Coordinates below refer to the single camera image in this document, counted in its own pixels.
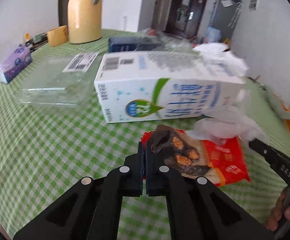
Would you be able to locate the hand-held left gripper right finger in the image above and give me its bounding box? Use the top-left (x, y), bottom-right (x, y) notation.
top-left (146, 143), bottom-right (275, 240)

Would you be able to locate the red snack packet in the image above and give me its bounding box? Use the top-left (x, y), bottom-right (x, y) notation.
top-left (141, 124), bottom-right (252, 187)

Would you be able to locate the yellow thermos jug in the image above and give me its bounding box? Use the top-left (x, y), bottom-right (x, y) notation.
top-left (67, 0), bottom-right (103, 45)

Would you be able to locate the purple tissue box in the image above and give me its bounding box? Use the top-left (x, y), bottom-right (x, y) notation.
top-left (0, 43), bottom-right (33, 84)

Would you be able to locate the dark brown front door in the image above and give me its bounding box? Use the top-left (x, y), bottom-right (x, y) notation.
top-left (164, 0), bottom-right (208, 40)

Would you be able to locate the thin white plastic bag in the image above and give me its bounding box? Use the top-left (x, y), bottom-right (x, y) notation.
top-left (185, 104), bottom-right (270, 144)

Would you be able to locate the light blue laundry bag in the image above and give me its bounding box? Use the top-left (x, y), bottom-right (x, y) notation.
top-left (205, 26), bottom-right (223, 43)

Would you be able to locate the grey refrigerator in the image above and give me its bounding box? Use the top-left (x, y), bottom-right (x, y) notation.
top-left (208, 0), bottom-right (243, 41)

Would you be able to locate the dark blue carton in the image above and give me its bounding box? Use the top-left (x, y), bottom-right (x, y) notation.
top-left (108, 36), bottom-right (164, 53)

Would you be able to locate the white milk carton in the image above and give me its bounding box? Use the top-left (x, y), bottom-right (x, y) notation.
top-left (93, 51), bottom-right (247, 124)

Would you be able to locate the clear plastic wrap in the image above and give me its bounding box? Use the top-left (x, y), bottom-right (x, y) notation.
top-left (137, 27), bottom-right (193, 51)

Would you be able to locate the yellow cup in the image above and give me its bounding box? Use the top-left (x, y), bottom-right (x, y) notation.
top-left (47, 25), bottom-right (69, 47)

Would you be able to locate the person's right hand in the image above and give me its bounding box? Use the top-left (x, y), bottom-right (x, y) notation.
top-left (266, 187), bottom-right (290, 233)

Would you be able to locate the clear plastic clamshell container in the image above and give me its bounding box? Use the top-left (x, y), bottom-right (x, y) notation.
top-left (19, 52), bottom-right (103, 108)

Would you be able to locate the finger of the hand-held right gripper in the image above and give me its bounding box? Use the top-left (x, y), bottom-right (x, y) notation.
top-left (248, 138), bottom-right (290, 183)

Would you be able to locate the white crumpled plastic bag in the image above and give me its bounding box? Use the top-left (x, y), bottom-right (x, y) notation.
top-left (190, 42), bottom-right (250, 78)

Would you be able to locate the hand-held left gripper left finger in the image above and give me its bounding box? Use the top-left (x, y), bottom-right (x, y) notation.
top-left (13, 142), bottom-right (144, 240)

